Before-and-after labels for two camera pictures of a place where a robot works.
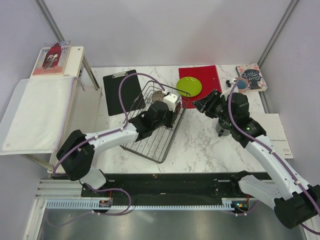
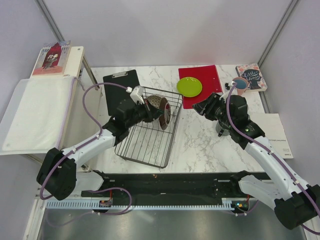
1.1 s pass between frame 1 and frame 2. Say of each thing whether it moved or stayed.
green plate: stayed
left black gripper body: moved
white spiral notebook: stayed
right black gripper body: stayed
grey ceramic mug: stayed
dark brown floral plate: moved
